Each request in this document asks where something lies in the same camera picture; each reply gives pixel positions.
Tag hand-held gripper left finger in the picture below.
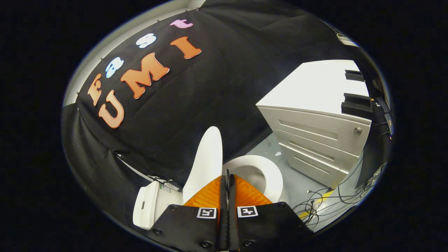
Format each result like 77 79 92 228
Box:
147 169 229 252

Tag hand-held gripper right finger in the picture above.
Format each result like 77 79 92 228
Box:
229 169 314 252

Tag white toilet lid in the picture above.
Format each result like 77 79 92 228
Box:
182 126 224 204

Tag white toilet with tank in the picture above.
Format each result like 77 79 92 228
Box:
133 180 290 230

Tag white toilet seat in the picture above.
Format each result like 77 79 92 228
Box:
222 155 284 204

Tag white drawer cabinet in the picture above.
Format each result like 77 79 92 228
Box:
256 59 372 190

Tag black backdrop cloth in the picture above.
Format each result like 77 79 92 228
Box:
61 0 393 219

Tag black box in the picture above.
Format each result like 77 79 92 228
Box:
341 93 373 120
344 69 365 83

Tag black floor cables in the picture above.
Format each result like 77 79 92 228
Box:
292 157 378 225

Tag backdrop stand with cables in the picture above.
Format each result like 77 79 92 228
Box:
115 153 183 192

